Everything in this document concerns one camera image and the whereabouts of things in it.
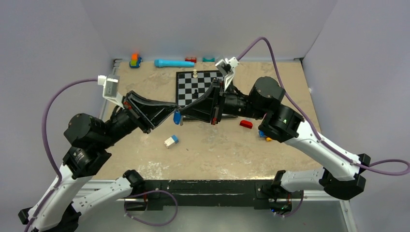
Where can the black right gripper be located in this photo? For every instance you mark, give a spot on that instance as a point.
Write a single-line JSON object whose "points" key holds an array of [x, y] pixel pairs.
{"points": [[205, 109]]}

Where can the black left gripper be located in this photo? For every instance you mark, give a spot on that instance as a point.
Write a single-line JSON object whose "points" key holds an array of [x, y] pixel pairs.
{"points": [[152, 116]]}

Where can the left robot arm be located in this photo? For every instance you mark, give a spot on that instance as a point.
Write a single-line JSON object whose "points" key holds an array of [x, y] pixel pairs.
{"points": [[60, 210]]}

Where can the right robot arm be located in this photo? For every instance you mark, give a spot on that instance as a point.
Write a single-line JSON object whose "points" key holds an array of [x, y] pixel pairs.
{"points": [[340, 174]]}

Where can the black white chessboard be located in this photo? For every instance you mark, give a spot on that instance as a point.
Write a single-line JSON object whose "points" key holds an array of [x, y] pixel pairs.
{"points": [[186, 84]]}

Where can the teal round tape roll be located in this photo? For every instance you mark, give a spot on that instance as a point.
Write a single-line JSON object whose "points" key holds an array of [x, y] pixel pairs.
{"points": [[208, 59]]}

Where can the red toy block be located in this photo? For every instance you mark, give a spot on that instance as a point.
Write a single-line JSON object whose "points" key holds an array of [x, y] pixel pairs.
{"points": [[191, 59]]}

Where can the orange green blue toy stack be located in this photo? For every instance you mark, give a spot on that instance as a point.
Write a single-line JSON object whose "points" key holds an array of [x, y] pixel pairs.
{"points": [[135, 61]]}

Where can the light blue flashlight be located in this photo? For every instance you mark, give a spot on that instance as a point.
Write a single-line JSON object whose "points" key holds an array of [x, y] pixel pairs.
{"points": [[160, 63]]}

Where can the white blue toy block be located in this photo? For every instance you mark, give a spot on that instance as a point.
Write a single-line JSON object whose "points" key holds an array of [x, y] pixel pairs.
{"points": [[171, 141]]}

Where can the grey red toy hammer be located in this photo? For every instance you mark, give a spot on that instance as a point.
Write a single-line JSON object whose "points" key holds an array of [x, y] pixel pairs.
{"points": [[246, 124]]}

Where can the colourful toy block car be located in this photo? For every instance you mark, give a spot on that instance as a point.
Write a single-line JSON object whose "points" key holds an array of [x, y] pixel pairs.
{"points": [[262, 135]]}

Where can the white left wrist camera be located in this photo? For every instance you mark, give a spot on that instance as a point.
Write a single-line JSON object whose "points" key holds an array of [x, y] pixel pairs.
{"points": [[110, 86]]}

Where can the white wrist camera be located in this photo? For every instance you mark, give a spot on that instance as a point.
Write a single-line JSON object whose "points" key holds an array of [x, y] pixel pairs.
{"points": [[227, 68], [110, 86]]}

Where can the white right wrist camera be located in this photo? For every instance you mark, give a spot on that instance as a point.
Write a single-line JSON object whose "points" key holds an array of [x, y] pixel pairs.
{"points": [[227, 68]]}

